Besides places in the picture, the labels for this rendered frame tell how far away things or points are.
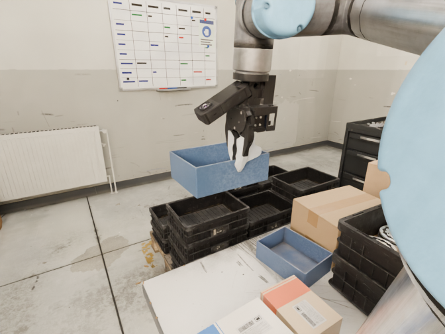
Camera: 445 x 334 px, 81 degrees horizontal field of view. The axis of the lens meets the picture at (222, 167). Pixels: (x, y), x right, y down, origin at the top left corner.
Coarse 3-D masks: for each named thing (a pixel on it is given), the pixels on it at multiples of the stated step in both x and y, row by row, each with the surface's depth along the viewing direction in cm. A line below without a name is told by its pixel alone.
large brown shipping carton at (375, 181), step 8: (376, 160) 130; (368, 168) 128; (376, 168) 124; (368, 176) 128; (376, 176) 125; (384, 176) 122; (368, 184) 129; (376, 184) 126; (384, 184) 123; (368, 192) 130; (376, 192) 127
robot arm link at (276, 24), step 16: (256, 0) 36; (272, 0) 33; (288, 0) 34; (304, 0) 34; (320, 0) 36; (256, 16) 37; (272, 16) 34; (288, 16) 34; (304, 16) 35; (320, 16) 37; (256, 32) 41; (272, 32) 36; (288, 32) 35; (304, 32) 39; (320, 32) 40
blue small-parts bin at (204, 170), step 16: (224, 144) 73; (176, 160) 62; (192, 160) 69; (208, 160) 72; (224, 160) 75; (256, 160) 62; (176, 176) 64; (192, 176) 56; (208, 176) 56; (224, 176) 58; (240, 176) 61; (256, 176) 63; (192, 192) 57; (208, 192) 57
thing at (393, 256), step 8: (368, 208) 79; (376, 208) 79; (352, 216) 75; (360, 216) 76; (344, 224) 71; (344, 232) 71; (352, 232) 69; (360, 232) 68; (360, 240) 67; (368, 240) 65; (376, 240) 64; (368, 248) 65; (376, 248) 63; (384, 248) 62; (384, 256) 62; (392, 256) 60; (400, 256) 59; (400, 264) 59
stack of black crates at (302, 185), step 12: (300, 168) 206; (312, 168) 206; (276, 180) 186; (288, 180) 201; (300, 180) 209; (312, 180) 208; (324, 180) 197; (336, 180) 185; (276, 192) 189; (288, 192) 179; (300, 192) 169; (312, 192) 176
